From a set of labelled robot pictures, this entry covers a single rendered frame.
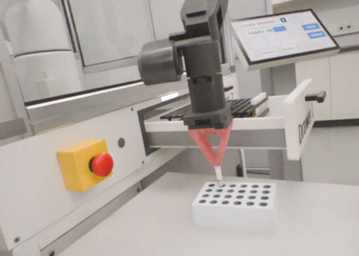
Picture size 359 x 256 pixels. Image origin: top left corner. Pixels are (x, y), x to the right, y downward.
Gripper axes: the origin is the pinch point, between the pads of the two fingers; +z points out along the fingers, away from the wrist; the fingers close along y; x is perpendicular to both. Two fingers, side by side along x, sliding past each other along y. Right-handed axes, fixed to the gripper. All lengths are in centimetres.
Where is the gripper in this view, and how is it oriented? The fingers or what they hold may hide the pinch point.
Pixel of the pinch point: (216, 160)
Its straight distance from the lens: 48.5
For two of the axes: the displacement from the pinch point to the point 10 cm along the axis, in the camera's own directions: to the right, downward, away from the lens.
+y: -2.9, 2.6, -9.2
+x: 9.4, -0.8, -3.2
